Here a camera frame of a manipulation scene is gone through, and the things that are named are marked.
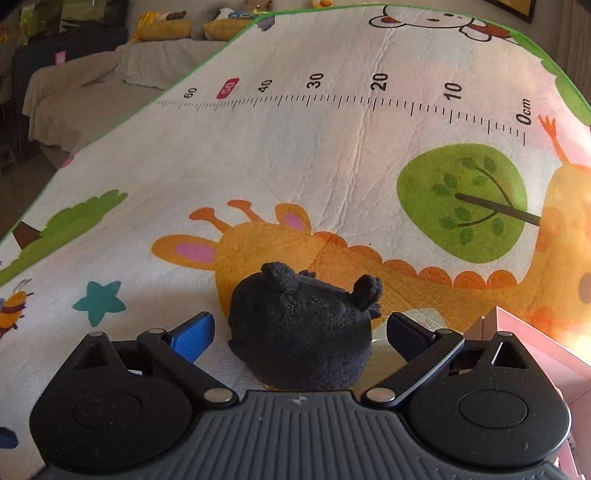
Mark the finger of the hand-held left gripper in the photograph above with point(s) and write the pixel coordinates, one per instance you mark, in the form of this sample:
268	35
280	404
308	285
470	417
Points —
8	438

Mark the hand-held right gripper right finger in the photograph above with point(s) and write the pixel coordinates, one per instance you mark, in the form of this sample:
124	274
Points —
406	334

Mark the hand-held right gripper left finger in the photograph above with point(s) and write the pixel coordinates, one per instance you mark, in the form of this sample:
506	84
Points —
191	337

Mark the black plush toy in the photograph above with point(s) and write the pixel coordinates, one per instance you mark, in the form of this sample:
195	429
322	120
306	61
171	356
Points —
300	332

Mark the pink cardboard box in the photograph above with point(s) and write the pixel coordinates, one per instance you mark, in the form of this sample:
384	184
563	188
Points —
545	342

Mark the cartoon printed play mat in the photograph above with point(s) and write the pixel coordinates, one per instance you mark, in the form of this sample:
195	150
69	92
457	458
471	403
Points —
323	161

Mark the grey sofa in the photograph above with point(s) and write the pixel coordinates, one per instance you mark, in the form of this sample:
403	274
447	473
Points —
92	87

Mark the yellow pillow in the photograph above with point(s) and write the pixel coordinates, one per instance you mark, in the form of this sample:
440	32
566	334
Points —
231	28
161	31

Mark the dark furniture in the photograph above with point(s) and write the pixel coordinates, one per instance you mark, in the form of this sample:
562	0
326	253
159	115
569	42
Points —
27	60

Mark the white and blue plush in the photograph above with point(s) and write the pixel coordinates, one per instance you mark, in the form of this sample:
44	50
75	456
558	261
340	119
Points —
226	13

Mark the beige curtain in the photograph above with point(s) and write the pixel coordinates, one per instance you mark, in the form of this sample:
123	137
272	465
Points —
575	41

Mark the brown bear plush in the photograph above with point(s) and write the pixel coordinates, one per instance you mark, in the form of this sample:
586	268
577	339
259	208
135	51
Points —
256	4

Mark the small yellow plush toy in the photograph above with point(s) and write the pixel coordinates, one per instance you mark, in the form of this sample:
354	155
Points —
322	2

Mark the wide framed wall picture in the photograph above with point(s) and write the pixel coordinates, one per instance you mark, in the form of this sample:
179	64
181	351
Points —
517	7

